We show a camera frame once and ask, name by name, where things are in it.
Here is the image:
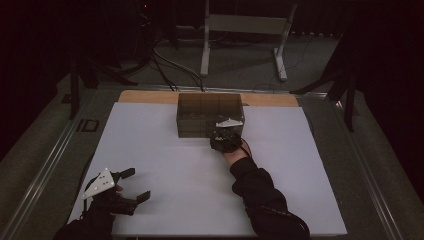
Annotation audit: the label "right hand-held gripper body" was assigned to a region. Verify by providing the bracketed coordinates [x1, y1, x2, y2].
[208, 117, 245, 154]

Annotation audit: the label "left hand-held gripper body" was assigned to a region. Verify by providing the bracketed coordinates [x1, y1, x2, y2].
[81, 167, 139, 217]

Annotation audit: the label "transparent jewelry box drawer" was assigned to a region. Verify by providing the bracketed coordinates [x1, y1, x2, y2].
[178, 130, 214, 139]

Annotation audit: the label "brown transparent jewelry box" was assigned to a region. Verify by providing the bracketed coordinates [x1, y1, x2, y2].
[175, 92, 246, 139]

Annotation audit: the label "person's right hand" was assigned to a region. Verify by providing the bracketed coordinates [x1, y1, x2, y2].
[221, 139, 253, 166]

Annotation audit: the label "person's left hand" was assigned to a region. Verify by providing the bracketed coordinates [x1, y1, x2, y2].
[82, 184, 124, 232]

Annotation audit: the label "white table mat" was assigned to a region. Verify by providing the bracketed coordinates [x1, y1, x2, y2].
[65, 101, 348, 238]

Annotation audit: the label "small jewelry pieces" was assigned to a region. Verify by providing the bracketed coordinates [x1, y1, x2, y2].
[184, 111, 209, 120]

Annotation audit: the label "black stand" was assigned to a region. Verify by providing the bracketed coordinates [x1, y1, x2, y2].
[68, 49, 139, 121]
[289, 29, 359, 133]

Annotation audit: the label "white metal stand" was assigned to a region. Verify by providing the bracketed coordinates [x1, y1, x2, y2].
[199, 0, 299, 82]

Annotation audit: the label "dark equipment rack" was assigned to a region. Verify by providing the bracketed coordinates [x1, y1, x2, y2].
[133, 0, 158, 64]

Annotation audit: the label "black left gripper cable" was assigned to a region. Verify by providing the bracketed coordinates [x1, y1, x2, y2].
[80, 174, 100, 217]

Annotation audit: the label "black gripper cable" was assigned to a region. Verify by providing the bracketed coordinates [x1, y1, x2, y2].
[80, 174, 100, 217]
[233, 135, 253, 158]

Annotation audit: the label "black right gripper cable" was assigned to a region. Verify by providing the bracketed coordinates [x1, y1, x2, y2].
[233, 135, 253, 158]

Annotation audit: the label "metal floor rail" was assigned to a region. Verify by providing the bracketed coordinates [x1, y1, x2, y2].
[333, 99, 406, 240]
[0, 88, 101, 240]
[96, 83, 329, 98]

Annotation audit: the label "black rectangular floor frame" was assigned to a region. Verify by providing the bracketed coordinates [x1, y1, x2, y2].
[75, 118, 100, 133]

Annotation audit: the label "grey floor cable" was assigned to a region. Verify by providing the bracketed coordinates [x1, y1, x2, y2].
[153, 48, 206, 93]

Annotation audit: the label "black floor cable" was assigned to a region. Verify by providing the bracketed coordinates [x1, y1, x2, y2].
[151, 53, 179, 93]

